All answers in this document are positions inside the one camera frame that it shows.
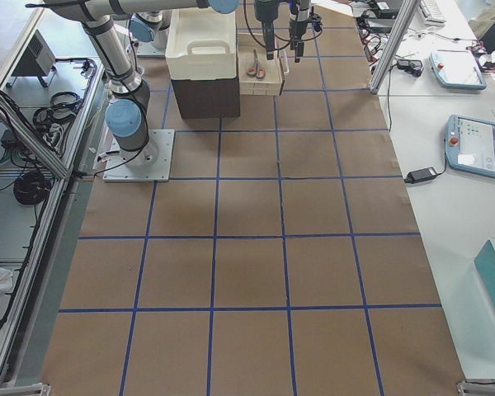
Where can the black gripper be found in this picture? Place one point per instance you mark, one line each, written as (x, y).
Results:
(298, 29)
(265, 10)

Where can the grey orange scissors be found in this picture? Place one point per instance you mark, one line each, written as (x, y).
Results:
(256, 70)

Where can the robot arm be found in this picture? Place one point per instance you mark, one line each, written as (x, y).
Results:
(127, 117)

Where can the white plastic tray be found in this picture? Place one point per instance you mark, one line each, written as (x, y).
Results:
(201, 45)

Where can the blue teach pendant far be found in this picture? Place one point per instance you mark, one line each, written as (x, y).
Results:
(457, 69)

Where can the blue teach pendant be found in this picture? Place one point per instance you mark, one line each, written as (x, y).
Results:
(470, 145)
(457, 69)

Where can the black power adapter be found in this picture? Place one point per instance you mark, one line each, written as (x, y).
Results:
(421, 175)

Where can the blue teach pendant near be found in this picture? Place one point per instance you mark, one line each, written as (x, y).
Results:
(470, 145)

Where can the grey electronics box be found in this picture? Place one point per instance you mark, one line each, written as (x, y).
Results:
(37, 61)

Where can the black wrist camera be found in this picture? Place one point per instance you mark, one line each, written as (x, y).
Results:
(316, 21)

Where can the aluminium frame post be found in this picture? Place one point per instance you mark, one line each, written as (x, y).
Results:
(400, 27)

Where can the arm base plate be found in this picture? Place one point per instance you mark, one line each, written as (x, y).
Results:
(153, 164)

